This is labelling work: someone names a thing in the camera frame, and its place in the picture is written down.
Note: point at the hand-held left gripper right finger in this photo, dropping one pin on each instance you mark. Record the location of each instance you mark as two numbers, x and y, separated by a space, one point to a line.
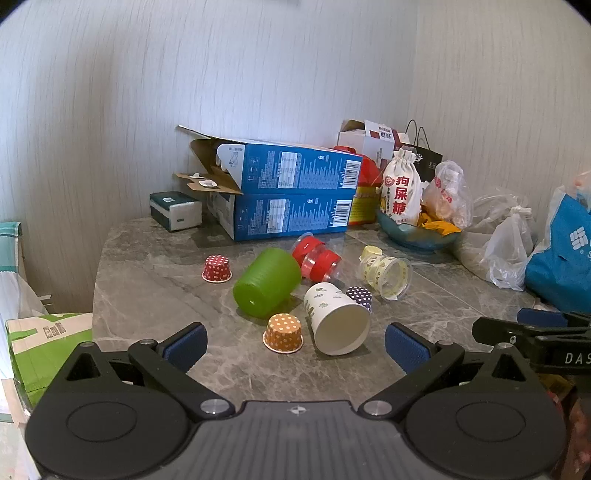
405 348

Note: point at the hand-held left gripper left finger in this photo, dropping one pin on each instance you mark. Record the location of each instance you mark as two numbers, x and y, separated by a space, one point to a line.
189 345

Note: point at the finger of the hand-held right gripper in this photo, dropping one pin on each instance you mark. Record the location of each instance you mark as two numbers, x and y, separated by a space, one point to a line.
542 316
501 331

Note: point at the white cactus print paper cup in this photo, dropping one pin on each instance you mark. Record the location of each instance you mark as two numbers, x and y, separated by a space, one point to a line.
334 323

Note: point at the dark blue dotted paper cup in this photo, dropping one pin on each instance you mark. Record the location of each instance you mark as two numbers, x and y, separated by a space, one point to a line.
361 296

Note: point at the clear yellow print plastic cup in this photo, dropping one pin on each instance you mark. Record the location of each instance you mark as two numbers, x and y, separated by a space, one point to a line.
385 277

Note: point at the red dotted small paper cup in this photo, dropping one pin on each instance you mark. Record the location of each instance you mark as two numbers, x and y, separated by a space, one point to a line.
217 268

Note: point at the orange dotted small paper cup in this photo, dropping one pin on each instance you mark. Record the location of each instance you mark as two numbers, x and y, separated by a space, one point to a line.
282 331

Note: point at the green plastic cup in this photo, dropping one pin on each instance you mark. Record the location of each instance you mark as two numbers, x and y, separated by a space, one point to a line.
265 284

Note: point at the yellow dotted small paper cup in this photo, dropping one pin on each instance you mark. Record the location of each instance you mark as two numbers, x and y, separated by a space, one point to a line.
371 252

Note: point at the red clear plastic cup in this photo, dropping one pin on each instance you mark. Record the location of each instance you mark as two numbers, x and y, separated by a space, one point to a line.
322 266
304 247

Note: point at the blue shopping bag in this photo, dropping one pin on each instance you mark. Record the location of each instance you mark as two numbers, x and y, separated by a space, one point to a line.
561 258

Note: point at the clear plastic bag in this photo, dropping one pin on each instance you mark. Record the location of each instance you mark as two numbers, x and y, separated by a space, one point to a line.
501 240

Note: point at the blue ceramic bowl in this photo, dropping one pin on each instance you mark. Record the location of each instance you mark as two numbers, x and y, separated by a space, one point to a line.
411 237

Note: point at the orange wrapper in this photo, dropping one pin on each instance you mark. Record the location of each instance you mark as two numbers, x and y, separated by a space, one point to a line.
438 226

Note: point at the green tissue pack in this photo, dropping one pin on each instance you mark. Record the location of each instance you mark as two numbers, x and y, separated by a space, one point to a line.
175 211

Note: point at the green and white sack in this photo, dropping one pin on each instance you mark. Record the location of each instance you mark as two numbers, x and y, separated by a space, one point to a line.
44 348

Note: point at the clear snack bag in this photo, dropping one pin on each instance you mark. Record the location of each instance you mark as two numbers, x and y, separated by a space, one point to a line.
447 194

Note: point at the closed blue carton box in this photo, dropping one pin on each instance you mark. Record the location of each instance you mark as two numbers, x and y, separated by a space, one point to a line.
281 216

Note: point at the white plastic bag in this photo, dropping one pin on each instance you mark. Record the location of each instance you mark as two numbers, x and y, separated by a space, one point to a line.
18 295

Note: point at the black paper bag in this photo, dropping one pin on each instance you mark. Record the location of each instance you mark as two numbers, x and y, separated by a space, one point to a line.
427 159

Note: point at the open blue carton box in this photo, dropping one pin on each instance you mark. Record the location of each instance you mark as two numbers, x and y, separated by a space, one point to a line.
286 168

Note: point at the green striped cloth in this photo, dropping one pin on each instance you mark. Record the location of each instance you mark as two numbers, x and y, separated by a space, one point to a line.
9 247

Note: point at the white and red box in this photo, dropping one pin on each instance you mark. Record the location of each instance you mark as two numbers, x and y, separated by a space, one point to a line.
369 138

